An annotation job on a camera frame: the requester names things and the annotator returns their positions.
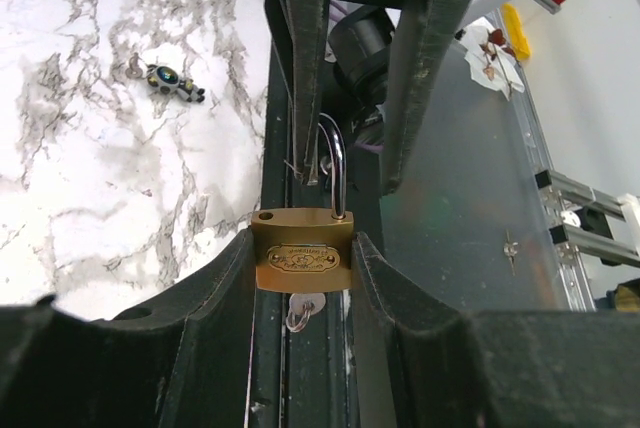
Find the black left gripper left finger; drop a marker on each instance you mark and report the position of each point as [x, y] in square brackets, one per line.
[125, 358]

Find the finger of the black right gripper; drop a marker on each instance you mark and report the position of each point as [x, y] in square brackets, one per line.
[425, 30]
[299, 30]

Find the white cloth with dried flower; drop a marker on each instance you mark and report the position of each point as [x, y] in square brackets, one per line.
[491, 58]

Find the yellow object on floor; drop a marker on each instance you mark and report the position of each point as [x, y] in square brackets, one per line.
[514, 27]

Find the aluminium frame profile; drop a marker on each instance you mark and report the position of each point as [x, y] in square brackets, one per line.
[580, 219]

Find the small silver key with ring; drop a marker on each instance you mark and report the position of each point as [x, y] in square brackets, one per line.
[301, 308]

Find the key with robot keychain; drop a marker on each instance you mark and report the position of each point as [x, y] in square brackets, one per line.
[164, 80]

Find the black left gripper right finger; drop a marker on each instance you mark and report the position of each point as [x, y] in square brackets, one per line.
[421, 363]

